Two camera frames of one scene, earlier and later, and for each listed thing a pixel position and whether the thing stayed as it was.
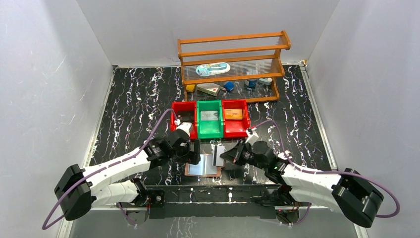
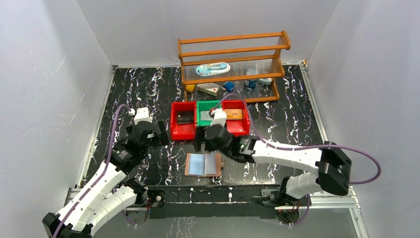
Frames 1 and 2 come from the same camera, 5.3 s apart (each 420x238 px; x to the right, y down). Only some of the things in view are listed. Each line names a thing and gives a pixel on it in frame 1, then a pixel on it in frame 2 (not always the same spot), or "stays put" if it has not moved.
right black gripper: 234,154 -> 200,134
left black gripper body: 195,152 -> 160,135
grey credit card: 211,115 stays put
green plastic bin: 210,124 stays put
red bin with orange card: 236,118 stays put
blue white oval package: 208,69 stays put
